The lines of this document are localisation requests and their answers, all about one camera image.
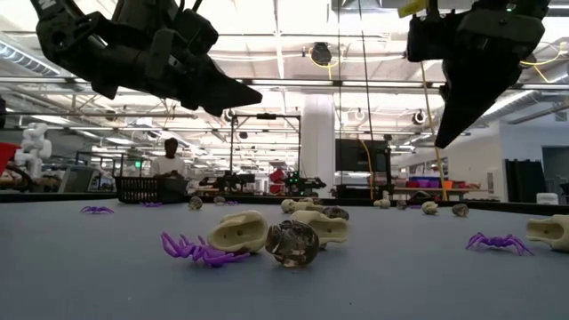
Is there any black robot station frame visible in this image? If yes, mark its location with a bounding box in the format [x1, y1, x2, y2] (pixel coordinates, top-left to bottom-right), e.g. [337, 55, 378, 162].
[228, 113, 302, 196]

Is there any black plastic basket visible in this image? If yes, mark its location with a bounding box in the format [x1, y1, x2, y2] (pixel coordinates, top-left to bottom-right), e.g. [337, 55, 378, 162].
[114, 175, 188, 204]

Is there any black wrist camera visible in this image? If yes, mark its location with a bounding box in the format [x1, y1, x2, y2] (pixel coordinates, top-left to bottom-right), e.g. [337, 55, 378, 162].
[171, 7, 220, 58]
[406, 12, 460, 63]

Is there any red machine part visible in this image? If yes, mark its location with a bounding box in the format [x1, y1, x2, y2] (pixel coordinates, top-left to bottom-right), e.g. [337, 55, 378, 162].
[268, 168, 285, 196]

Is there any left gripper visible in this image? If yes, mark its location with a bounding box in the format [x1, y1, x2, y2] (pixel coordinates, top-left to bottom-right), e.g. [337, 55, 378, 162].
[37, 12, 263, 117]

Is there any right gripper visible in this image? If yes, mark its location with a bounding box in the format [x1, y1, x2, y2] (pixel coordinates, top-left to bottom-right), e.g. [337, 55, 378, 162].
[437, 8, 546, 149]

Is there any orange extension cable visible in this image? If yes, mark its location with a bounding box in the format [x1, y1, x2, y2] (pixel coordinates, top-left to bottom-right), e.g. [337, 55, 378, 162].
[419, 60, 448, 202]

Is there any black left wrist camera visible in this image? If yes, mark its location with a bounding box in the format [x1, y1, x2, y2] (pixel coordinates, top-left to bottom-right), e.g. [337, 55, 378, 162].
[171, 7, 220, 58]

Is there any white pillar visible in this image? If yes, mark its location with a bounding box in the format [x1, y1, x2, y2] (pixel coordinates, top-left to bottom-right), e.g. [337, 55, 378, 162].
[301, 92, 337, 199]

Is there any yellow hanging cable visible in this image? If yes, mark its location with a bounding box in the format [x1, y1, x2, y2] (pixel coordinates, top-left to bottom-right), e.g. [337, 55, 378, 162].
[358, 138, 375, 200]

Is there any black curtain panel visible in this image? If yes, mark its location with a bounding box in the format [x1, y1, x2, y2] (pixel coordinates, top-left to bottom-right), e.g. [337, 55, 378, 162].
[504, 158, 549, 204]

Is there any blue table mat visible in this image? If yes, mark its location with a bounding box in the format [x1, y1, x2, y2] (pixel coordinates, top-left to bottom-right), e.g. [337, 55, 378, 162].
[0, 197, 569, 320]

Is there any yellow tag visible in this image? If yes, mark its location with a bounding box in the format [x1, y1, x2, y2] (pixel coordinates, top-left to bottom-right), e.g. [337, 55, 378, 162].
[397, 0, 431, 19]

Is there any long workbench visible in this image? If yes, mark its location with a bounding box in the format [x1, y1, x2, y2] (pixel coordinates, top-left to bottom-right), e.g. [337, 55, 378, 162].
[393, 186, 490, 201]

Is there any black cabinet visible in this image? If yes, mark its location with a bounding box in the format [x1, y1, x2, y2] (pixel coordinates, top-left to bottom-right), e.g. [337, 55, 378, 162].
[334, 138, 393, 199]

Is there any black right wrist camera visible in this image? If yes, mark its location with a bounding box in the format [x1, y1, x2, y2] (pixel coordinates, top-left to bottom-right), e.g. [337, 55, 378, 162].
[406, 12, 460, 63]

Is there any person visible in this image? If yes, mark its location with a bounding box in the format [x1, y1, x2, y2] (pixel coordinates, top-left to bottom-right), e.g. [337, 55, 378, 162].
[149, 137, 188, 180]

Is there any grey equipment cart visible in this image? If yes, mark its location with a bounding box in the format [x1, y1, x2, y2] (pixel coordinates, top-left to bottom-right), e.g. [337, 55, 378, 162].
[58, 164, 108, 193]

